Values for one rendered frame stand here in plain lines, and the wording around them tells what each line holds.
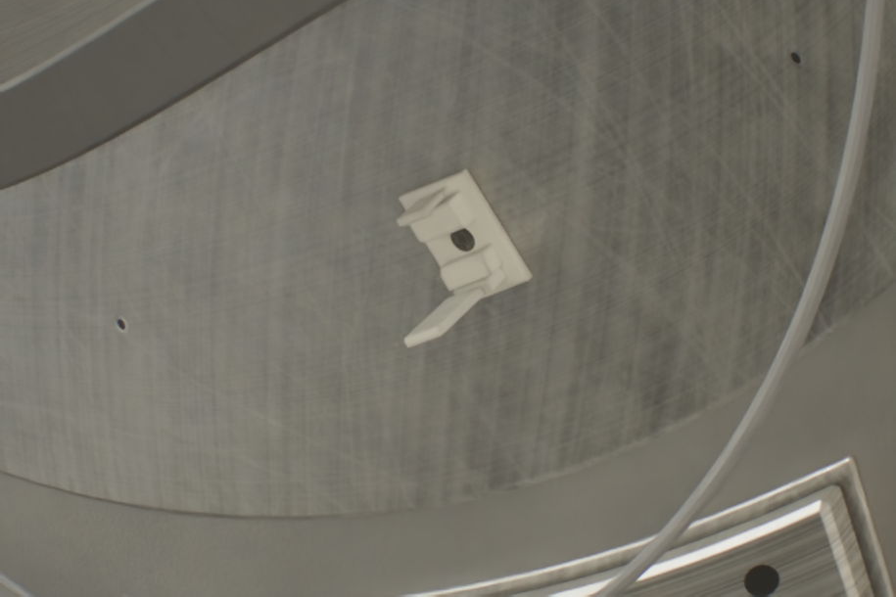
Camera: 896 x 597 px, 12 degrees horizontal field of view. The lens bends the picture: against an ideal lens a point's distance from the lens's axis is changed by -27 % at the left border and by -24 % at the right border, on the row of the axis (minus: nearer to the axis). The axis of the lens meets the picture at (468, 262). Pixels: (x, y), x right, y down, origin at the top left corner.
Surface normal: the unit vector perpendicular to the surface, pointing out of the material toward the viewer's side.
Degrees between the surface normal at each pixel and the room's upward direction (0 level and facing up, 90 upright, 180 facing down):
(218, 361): 90
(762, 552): 90
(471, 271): 90
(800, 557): 90
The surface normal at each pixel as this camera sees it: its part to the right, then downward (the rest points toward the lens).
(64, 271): -0.49, 0.48
